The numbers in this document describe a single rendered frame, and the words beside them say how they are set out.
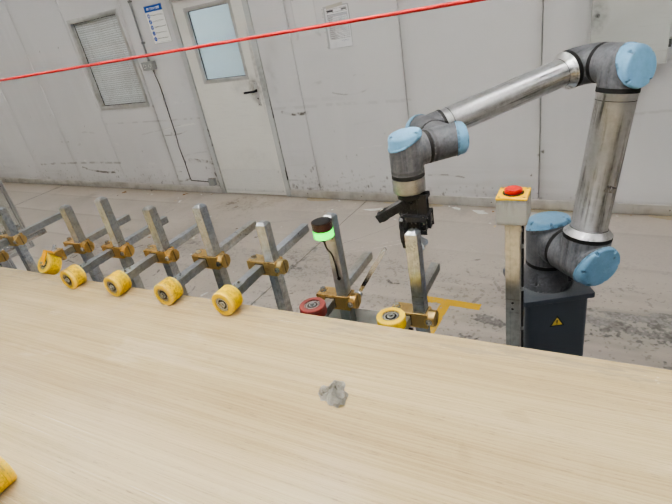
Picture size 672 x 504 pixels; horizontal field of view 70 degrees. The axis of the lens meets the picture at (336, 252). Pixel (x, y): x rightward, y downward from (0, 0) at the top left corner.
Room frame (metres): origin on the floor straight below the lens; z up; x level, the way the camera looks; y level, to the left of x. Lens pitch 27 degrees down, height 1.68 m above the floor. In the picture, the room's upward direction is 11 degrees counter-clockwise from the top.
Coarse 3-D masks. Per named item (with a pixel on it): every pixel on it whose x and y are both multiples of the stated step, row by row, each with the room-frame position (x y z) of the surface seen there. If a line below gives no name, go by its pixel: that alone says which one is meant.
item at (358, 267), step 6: (366, 252) 1.55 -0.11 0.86; (360, 258) 1.52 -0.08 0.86; (366, 258) 1.51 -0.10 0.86; (372, 258) 1.55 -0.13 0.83; (354, 264) 1.48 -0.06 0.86; (360, 264) 1.47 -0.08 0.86; (366, 264) 1.50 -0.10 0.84; (354, 270) 1.44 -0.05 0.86; (360, 270) 1.46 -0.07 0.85; (354, 276) 1.42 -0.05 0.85; (330, 300) 1.28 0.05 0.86; (330, 306) 1.26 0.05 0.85; (330, 312) 1.26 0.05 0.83
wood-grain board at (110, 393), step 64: (0, 320) 1.50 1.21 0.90; (64, 320) 1.41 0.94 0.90; (128, 320) 1.33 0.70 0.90; (192, 320) 1.26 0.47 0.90; (256, 320) 1.19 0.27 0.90; (320, 320) 1.13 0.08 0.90; (0, 384) 1.12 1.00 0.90; (64, 384) 1.06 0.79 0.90; (128, 384) 1.01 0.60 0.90; (192, 384) 0.96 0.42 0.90; (256, 384) 0.91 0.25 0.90; (320, 384) 0.87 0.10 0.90; (384, 384) 0.83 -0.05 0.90; (448, 384) 0.79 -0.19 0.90; (512, 384) 0.76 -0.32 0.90; (576, 384) 0.72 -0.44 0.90; (640, 384) 0.69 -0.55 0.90; (0, 448) 0.86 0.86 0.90; (64, 448) 0.83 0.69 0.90; (128, 448) 0.79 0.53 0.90; (192, 448) 0.75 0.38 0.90; (256, 448) 0.72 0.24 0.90; (320, 448) 0.69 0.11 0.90; (384, 448) 0.66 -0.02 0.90; (448, 448) 0.63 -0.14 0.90; (512, 448) 0.60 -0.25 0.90; (576, 448) 0.58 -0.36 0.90; (640, 448) 0.55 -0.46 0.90
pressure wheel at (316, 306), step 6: (306, 300) 1.24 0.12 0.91; (312, 300) 1.23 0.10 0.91; (318, 300) 1.22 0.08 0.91; (324, 300) 1.22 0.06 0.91; (300, 306) 1.21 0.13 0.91; (306, 306) 1.21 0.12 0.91; (312, 306) 1.20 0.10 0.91; (318, 306) 1.19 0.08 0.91; (324, 306) 1.19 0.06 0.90; (300, 312) 1.20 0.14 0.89; (306, 312) 1.18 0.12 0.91; (312, 312) 1.17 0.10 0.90; (318, 312) 1.17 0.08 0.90; (324, 312) 1.19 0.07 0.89
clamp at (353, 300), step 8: (328, 288) 1.34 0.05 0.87; (320, 296) 1.31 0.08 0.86; (328, 296) 1.30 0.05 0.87; (336, 296) 1.28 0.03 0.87; (344, 296) 1.27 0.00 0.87; (352, 296) 1.27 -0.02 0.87; (360, 296) 1.29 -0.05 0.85; (336, 304) 1.29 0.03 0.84; (344, 304) 1.27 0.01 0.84; (352, 304) 1.25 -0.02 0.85
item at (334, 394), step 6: (330, 384) 0.86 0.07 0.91; (336, 384) 0.84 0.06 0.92; (342, 384) 0.85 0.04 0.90; (324, 390) 0.83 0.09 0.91; (330, 390) 0.83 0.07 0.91; (336, 390) 0.83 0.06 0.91; (342, 390) 0.82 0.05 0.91; (324, 396) 0.82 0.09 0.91; (330, 396) 0.81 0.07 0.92; (336, 396) 0.81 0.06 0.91; (342, 396) 0.81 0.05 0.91; (330, 402) 0.80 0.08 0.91; (336, 402) 0.80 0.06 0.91; (342, 402) 0.79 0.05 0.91
